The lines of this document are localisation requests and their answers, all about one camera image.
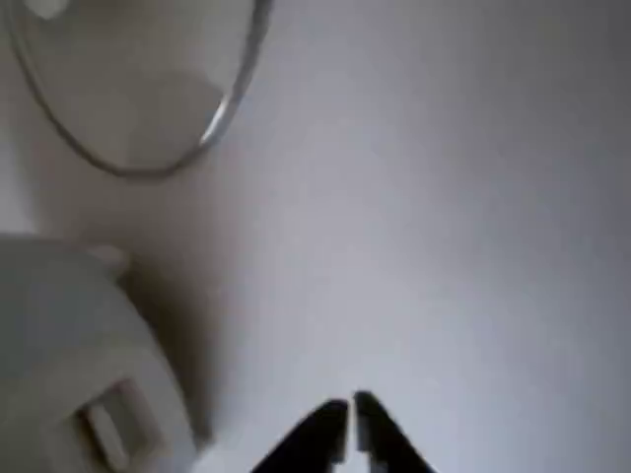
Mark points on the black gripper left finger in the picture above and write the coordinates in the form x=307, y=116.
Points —
x=315, y=438

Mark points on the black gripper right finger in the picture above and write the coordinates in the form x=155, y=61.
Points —
x=384, y=438

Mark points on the glass lid with white knob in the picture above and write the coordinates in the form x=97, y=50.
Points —
x=123, y=74

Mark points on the white rice cooker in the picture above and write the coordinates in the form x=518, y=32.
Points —
x=59, y=345

